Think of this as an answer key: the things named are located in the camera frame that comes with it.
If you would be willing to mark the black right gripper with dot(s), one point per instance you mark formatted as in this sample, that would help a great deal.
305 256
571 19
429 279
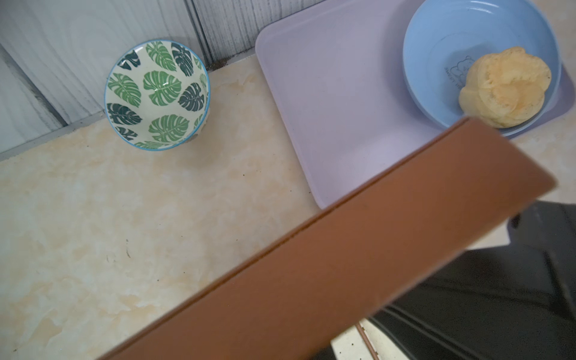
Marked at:
511 302

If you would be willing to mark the blue plate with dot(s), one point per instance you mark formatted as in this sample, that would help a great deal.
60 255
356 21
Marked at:
444 39

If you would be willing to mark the brown leather jewelry box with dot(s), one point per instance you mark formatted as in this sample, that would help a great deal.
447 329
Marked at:
292 298

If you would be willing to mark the green leaf pattern bowl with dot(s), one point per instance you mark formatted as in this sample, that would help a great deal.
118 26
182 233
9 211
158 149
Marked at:
158 95

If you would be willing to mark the yellow cream puff pastry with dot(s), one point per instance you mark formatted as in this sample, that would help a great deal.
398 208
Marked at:
505 89

